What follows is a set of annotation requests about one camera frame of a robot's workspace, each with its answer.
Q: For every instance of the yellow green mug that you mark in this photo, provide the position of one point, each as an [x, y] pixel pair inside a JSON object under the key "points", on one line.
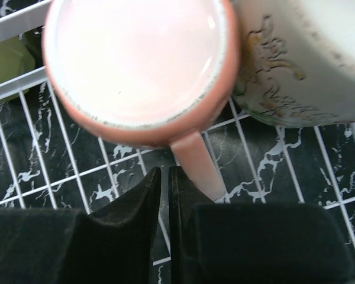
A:
{"points": [[15, 59]]}

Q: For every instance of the cream floral mug green inside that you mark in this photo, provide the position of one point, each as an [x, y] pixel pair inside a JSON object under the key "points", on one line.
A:
{"points": [[298, 62]]}

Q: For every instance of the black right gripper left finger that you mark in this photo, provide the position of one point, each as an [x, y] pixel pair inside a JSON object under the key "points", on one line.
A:
{"points": [[111, 245]]}

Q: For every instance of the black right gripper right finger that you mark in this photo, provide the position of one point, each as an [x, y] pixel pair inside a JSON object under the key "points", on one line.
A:
{"points": [[278, 242]]}

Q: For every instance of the white wire dish rack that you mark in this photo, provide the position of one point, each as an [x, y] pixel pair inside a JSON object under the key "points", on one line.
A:
{"points": [[47, 160]]}

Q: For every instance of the salmon pink speckled mug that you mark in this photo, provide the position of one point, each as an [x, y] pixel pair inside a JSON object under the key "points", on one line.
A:
{"points": [[146, 73]]}

